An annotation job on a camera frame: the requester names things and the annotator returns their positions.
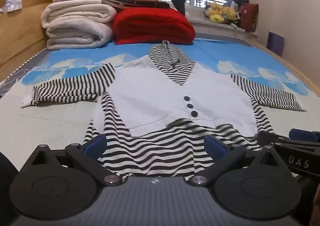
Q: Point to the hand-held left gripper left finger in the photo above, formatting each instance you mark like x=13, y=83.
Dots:
x=96, y=145

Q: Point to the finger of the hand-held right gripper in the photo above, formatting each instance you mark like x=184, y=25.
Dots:
x=272, y=138
x=305, y=135

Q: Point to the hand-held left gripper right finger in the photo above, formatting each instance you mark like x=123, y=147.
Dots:
x=215, y=146

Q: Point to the striped shirt with white vest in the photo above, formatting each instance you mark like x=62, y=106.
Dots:
x=150, y=91

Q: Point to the purple box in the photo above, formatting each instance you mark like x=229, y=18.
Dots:
x=275, y=43

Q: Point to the blue leaf print bed sheet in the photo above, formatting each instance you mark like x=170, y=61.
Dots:
x=225, y=50

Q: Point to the grey striped mattress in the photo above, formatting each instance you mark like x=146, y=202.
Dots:
x=15, y=73

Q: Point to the cream folded blanket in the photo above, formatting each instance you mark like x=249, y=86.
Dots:
x=75, y=12
x=77, y=35

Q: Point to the white window sill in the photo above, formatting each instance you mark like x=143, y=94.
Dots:
x=212, y=25

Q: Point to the dark red cushion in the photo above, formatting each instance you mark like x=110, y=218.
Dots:
x=248, y=17

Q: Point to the yellow plush toy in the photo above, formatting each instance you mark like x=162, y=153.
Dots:
x=229, y=13
x=215, y=12

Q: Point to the red folded blanket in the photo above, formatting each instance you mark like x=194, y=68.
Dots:
x=152, y=25

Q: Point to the wooden headboard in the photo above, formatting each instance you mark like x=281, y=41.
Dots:
x=22, y=28

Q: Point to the tissue pack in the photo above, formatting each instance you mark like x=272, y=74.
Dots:
x=10, y=5

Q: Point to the wooden bed side rail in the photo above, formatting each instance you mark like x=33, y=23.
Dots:
x=282, y=66

